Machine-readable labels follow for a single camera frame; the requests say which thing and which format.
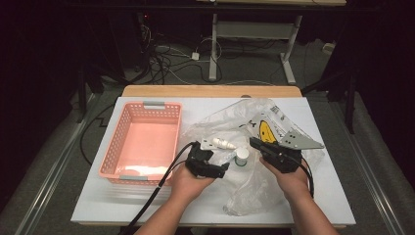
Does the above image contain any tangle of black floor cables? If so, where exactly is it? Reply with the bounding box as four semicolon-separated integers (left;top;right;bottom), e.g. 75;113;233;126
138;23;224;86

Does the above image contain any small white tube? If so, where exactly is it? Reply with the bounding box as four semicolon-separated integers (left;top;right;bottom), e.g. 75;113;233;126
211;137;238;151

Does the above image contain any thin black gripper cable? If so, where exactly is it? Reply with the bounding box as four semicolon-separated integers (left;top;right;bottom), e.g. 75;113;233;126
297;157;315;199

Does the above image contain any red and white tube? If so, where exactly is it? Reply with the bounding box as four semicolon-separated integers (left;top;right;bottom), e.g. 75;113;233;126
214;152;238;166

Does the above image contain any person's left hand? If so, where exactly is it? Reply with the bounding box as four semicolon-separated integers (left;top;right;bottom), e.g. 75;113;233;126
169;162;216;206

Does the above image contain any pink perforated plastic basket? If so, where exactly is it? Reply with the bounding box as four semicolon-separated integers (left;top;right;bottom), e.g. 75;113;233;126
98;101;183;187

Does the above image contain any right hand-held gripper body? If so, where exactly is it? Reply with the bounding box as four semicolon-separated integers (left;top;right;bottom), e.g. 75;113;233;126
259;128;325;174

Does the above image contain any white metal frame desk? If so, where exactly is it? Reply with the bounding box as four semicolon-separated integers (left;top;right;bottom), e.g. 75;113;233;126
195;0;347;86

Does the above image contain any thick black gripper cable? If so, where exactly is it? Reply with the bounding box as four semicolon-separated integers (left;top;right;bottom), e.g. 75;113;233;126
117;140;200;235

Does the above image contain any black floor cable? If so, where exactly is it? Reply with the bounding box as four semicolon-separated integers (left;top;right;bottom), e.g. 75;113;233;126
79;103;115;166

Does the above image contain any black stand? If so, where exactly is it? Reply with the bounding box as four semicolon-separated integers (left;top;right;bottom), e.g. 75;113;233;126
75;63;106;124
300;70;357;135

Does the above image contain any person's right hand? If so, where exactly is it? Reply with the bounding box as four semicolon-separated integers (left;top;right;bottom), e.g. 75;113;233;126
258;157;311;199

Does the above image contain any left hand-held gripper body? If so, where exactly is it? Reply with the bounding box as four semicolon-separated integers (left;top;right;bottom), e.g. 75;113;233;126
184;138;227;179

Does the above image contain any white round bottle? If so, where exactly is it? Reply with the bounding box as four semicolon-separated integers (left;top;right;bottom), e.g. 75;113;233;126
234;146;251;167

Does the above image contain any clear plastic bag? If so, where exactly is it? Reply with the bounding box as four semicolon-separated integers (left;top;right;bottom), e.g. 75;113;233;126
182;97;326;217

